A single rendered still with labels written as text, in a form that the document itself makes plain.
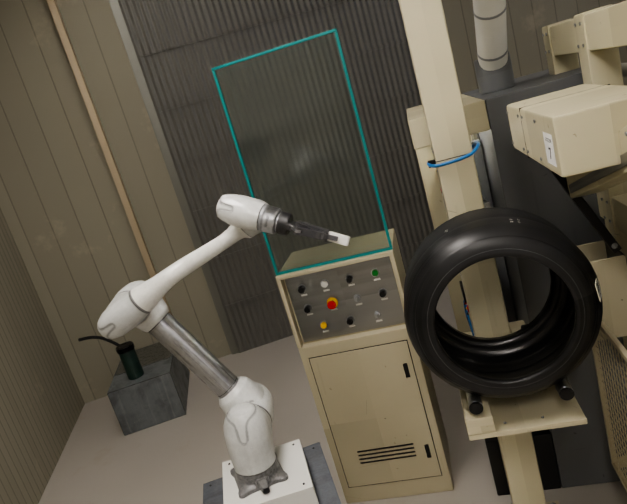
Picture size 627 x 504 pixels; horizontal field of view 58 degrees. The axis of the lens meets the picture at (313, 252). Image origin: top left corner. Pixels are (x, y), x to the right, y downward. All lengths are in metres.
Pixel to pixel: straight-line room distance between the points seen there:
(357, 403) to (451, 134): 1.39
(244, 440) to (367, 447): 1.03
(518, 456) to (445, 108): 1.41
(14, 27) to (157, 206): 1.75
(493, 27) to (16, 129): 3.90
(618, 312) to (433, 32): 1.15
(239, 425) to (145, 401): 2.59
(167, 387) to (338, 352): 2.11
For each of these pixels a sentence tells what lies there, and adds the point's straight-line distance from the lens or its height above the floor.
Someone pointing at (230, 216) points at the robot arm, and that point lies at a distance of 1.82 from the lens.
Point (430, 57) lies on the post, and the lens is 2.01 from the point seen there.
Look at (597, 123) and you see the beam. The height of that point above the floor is 1.74.
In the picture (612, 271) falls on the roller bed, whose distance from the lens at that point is 2.17.
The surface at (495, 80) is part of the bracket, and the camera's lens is 2.58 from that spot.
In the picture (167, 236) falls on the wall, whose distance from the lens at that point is 5.08.
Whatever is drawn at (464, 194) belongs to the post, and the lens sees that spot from 2.06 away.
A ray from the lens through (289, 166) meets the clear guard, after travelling 2.47.
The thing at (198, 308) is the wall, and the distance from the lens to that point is 5.23.
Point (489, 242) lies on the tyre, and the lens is 1.72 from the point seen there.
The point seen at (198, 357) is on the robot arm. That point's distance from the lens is 2.17.
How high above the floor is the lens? 1.96
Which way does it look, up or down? 14 degrees down
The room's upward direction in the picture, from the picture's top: 16 degrees counter-clockwise
